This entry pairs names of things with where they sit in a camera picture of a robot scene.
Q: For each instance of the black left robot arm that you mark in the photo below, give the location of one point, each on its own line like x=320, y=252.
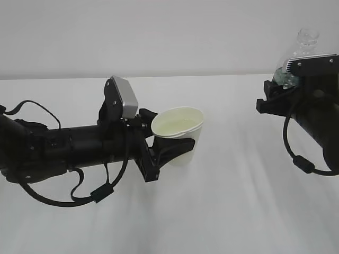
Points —
x=35, y=153

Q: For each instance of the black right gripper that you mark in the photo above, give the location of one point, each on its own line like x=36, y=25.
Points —
x=314, y=97

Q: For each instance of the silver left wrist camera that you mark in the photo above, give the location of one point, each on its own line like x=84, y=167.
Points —
x=120, y=101

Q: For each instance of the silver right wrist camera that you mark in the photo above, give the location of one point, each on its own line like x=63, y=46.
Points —
x=312, y=65

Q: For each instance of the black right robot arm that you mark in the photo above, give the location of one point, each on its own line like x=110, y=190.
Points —
x=325, y=133

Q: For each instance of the clear water bottle green label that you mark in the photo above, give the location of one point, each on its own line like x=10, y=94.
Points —
x=304, y=46

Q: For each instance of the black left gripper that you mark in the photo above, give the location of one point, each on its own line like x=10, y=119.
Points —
x=127, y=138

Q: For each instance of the white paper cup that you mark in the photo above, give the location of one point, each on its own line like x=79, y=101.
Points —
x=178, y=123

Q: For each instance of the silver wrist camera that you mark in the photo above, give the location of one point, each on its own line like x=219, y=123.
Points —
x=120, y=101
x=312, y=65

